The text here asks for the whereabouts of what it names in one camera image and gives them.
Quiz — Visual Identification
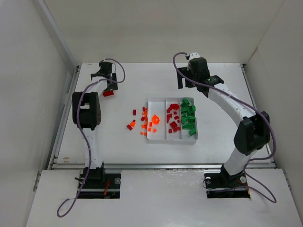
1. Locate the green lego brick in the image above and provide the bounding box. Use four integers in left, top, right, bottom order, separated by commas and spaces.
188, 129, 196, 136
182, 98, 190, 106

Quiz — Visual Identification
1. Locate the red curved lego piece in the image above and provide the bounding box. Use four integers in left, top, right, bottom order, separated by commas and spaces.
166, 113, 173, 123

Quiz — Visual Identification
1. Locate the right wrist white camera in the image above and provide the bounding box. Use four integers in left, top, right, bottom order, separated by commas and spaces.
186, 52, 200, 61

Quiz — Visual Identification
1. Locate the red half-round lego base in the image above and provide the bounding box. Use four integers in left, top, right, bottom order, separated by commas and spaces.
103, 90, 114, 97

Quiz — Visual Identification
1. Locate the orange round lego piece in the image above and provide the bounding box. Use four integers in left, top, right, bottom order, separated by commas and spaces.
151, 115, 160, 125

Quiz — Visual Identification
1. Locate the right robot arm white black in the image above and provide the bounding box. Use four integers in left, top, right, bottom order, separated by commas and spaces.
176, 52, 270, 183

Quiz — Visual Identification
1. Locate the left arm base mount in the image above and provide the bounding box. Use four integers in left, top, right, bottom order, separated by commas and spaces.
75, 167, 122, 199

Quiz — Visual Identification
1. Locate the red arch lego in tray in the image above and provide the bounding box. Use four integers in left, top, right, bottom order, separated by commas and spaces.
169, 103, 179, 111

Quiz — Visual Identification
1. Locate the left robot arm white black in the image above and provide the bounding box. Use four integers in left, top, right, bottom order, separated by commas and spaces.
72, 59, 118, 184

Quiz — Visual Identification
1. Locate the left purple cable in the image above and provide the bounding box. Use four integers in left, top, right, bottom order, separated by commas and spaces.
56, 57, 126, 218

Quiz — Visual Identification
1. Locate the white three-compartment tray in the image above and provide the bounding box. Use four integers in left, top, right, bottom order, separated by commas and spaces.
147, 97, 198, 144

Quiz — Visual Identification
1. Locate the purple cable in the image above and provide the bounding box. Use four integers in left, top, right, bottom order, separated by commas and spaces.
56, 57, 126, 218
172, 52, 277, 204

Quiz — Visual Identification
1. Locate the green lego brick in tray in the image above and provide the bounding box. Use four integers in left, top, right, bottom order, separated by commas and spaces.
188, 129, 196, 136

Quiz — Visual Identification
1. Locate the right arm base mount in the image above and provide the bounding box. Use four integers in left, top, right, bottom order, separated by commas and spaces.
203, 172, 250, 199

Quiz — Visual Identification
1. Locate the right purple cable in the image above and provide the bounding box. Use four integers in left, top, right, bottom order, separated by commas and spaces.
172, 52, 277, 204

